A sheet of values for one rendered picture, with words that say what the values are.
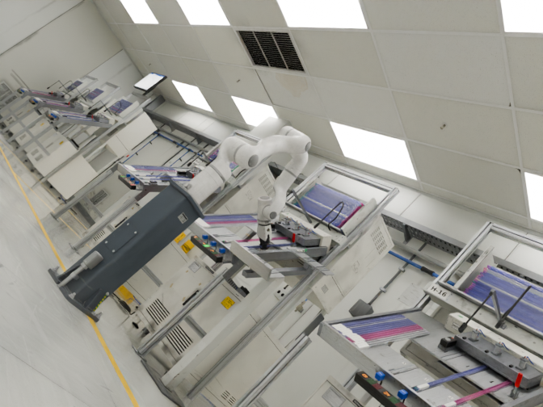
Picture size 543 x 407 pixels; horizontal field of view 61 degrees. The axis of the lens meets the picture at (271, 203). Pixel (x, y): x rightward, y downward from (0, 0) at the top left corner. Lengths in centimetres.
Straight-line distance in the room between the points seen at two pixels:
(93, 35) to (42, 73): 132
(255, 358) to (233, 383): 20
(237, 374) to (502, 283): 164
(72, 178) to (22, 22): 459
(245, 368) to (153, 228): 129
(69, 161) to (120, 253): 488
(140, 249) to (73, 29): 913
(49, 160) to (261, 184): 353
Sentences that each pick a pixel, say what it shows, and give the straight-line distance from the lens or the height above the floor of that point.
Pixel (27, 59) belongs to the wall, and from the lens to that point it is 1098.
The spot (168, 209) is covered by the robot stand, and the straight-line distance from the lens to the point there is 225.
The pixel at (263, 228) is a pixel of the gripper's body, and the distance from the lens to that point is 278.
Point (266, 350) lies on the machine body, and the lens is 317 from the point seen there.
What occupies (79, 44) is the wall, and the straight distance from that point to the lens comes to 1114.
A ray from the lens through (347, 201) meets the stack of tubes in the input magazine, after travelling 328.
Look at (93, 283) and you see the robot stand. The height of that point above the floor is 11.
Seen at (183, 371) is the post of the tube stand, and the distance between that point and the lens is 251.
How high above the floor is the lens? 37
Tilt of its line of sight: 15 degrees up
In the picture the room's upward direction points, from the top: 48 degrees clockwise
